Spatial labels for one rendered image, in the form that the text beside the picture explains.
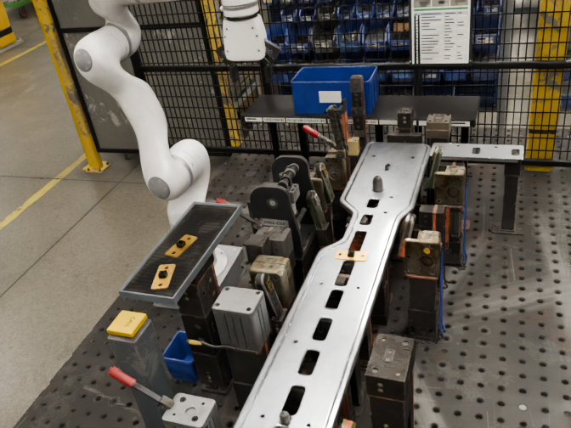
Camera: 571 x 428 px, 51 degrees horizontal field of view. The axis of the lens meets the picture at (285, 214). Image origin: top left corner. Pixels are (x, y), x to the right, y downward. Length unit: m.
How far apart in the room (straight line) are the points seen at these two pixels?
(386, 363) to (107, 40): 1.06
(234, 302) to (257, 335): 0.09
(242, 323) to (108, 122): 3.33
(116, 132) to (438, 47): 2.75
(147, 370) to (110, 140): 3.39
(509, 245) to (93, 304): 2.14
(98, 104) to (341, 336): 3.39
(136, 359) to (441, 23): 1.60
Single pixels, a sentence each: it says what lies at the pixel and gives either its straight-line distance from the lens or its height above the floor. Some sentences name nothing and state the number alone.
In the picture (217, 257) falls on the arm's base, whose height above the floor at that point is 0.80.
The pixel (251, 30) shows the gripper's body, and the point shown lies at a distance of 1.46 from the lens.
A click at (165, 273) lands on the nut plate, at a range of 1.34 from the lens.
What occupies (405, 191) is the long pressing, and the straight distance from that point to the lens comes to 1.82.
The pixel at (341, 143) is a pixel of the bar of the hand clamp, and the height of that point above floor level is 1.10.
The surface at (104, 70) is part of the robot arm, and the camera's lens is 1.64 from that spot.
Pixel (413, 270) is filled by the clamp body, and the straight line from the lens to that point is 1.60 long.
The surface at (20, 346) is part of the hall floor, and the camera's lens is 3.28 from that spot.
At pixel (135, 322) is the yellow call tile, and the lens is 1.26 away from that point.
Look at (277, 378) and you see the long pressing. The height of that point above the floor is 1.00.
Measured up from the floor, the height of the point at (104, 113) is 0.46.
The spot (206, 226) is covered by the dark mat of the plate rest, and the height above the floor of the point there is 1.16.
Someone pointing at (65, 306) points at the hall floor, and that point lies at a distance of 3.41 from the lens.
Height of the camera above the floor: 1.94
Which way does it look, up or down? 32 degrees down
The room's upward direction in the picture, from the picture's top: 9 degrees counter-clockwise
